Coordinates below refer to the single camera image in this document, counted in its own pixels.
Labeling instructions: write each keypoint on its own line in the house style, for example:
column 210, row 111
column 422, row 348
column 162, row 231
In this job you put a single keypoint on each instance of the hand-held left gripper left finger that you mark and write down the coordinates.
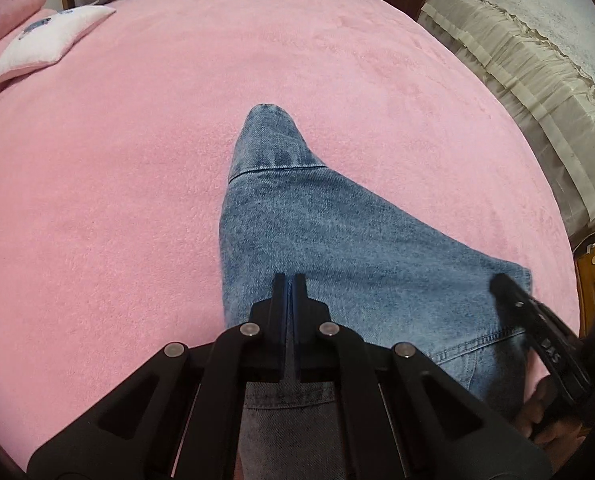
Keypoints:
column 279, row 320

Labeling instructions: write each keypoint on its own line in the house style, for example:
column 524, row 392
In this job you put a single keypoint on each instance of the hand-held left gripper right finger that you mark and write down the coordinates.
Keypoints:
column 301, row 320

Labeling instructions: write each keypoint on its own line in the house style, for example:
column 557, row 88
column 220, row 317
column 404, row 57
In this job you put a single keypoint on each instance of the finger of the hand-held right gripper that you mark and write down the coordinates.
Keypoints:
column 512, row 295

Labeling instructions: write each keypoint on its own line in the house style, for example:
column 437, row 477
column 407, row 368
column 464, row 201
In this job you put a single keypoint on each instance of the blue denim jeans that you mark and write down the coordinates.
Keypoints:
column 327, row 240

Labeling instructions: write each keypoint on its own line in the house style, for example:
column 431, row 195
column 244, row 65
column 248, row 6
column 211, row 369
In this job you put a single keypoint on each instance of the person's right hand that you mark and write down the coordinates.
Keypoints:
column 542, row 410

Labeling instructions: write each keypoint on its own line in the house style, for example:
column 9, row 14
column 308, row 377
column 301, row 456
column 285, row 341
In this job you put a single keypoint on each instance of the wooden cabinet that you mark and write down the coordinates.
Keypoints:
column 592, row 280

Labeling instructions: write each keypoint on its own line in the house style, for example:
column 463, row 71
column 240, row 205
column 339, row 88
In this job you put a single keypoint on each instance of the pink bed blanket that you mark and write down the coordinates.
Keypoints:
column 127, row 185

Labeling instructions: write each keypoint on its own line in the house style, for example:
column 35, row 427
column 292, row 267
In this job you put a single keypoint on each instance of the white printed pillow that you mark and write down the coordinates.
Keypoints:
column 47, row 40

